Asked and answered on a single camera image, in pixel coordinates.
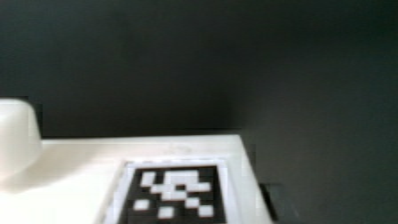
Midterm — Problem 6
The white drawer box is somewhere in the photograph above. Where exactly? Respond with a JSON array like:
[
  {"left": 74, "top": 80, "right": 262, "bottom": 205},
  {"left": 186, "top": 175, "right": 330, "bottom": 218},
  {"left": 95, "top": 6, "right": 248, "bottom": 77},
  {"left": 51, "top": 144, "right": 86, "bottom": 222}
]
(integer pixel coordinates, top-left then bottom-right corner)
[{"left": 0, "top": 98, "right": 273, "bottom": 224}]

